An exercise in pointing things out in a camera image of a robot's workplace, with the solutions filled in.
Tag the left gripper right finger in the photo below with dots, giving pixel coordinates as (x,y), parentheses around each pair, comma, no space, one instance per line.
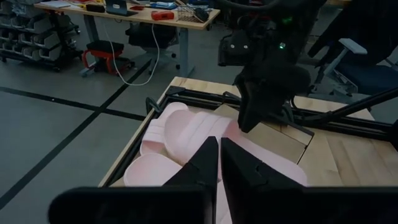
(242,171)

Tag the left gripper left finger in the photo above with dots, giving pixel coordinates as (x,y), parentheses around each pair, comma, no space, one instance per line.
(202,168)

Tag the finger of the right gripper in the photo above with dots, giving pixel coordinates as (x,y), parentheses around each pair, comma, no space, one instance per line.
(252,109)

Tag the pink foam slide sandal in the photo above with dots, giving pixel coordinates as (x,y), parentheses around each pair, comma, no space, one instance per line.
(155,137)
(149,171)
(199,130)

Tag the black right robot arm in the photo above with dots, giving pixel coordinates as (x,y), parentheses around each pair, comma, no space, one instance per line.
(280,12)

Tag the round black object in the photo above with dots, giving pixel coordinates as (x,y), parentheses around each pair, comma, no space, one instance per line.
(202,14)

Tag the black office chair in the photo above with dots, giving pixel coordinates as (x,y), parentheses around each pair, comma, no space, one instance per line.
(149,35)

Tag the red box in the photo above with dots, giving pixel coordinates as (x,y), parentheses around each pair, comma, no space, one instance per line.
(162,15)

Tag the blue flat item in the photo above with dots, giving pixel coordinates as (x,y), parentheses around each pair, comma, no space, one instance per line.
(164,5)

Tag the wooden desk with grey legs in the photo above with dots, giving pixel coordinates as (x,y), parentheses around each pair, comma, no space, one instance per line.
(140,17)

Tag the red and black rolling stool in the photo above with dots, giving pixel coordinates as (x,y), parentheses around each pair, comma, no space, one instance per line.
(104,46)

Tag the dark laptop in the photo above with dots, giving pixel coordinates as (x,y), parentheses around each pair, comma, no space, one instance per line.
(118,6)

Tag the small black case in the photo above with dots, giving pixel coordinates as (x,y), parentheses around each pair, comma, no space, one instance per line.
(94,8)

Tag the rack of grey bins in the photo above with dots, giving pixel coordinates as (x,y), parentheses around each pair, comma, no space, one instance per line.
(37,31)

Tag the white paper pad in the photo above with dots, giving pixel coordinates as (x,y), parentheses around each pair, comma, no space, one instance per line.
(56,4)

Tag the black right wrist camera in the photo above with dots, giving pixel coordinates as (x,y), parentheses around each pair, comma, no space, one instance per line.
(236,49)

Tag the black frame clamp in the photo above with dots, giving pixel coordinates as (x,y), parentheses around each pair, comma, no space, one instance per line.
(152,105)

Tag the black aluminium table frame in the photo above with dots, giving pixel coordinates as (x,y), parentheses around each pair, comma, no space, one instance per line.
(357,129)

